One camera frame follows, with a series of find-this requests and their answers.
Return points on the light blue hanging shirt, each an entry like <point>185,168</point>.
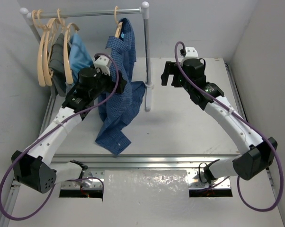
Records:
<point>79,57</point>

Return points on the beige wooden hanger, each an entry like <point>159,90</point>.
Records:
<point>118,24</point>

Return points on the grey hanging shirt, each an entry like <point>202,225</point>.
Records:
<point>56,66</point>

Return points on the beige hanger with shirts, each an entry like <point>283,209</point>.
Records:
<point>67,35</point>

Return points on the white front cover board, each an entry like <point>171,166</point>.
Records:
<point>141,199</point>

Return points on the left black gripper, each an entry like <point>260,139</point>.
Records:
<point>119,83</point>

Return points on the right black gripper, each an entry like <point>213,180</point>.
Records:
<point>171,68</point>

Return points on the blue checkered shirt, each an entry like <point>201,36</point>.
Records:
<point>121,109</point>

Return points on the aluminium rail frame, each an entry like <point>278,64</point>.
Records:
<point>174,135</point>

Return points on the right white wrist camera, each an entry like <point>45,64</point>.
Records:
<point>189,52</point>

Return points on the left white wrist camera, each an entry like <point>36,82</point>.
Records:
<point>102,64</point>

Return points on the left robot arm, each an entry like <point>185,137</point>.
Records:
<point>33,168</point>

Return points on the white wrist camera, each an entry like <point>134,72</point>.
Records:
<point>189,52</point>
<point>102,64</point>

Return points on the metal clothes rack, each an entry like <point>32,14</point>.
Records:
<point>144,10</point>

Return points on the beige hanger outer left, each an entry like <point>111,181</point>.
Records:
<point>37,22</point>

